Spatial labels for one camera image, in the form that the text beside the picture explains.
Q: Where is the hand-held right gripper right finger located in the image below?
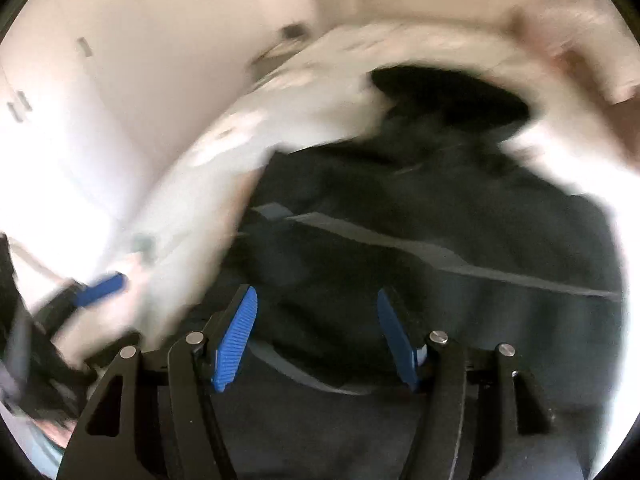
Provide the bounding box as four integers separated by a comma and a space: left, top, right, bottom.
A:
376, 287, 587, 480

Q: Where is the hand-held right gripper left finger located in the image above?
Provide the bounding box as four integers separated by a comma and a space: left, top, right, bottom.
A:
56, 284, 259, 480

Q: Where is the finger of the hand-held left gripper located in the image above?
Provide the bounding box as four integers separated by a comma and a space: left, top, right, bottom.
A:
31, 272, 127, 333

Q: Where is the black jacket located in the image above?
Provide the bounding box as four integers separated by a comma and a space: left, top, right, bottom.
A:
150, 64, 627, 480

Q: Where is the white wardrobe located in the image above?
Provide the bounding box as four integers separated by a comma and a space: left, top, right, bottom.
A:
0, 0, 321, 286

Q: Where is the floral bed sheet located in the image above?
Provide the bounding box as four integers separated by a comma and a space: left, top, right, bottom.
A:
55, 22, 640, 366

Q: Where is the pink folded blanket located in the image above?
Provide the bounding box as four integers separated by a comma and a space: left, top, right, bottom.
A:
510, 4, 640, 107

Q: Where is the beige padded headboard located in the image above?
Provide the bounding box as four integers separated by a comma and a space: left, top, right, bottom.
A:
315, 0, 566, 36

